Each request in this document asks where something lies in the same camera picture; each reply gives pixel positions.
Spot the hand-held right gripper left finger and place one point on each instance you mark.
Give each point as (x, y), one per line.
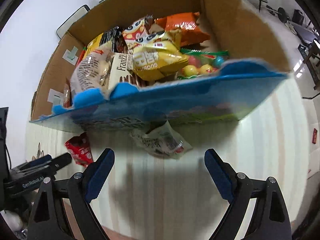
(97, 177)

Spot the red dotted cartoon snack packet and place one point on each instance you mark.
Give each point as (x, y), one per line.
(136, 33)

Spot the black and yellow packet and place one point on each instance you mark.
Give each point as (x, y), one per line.
(107, 40)

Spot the red chocolate packet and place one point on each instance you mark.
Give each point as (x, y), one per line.
(80, 150)

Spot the clear gumball candy bag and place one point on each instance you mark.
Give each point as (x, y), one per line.
(200, 66)

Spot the orange chip bag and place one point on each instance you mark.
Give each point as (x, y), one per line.
(180, 26)

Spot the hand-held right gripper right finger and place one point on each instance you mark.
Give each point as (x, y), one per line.
(220, 177)

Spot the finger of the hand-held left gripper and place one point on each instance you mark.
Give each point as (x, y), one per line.
(61, 161)
(40, 160)

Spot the red box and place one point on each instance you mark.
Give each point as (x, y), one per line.
(316, 136)

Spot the barbell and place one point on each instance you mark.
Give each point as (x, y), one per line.
(281, 13)

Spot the beige snack packet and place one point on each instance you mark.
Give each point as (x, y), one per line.
(87, 75)

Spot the yellow snack packet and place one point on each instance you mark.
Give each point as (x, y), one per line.
(157, 60)

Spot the blue printed cardboard box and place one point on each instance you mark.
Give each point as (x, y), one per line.
(175, 105)

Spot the cream snack packet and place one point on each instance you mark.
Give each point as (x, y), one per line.
(162, 142)

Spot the black speaker box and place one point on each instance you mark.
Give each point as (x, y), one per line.
(298, 17)

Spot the white wafer packet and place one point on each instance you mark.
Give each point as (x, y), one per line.
(120, 72)

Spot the dark metal rack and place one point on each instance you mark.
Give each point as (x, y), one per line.
(312, 60)

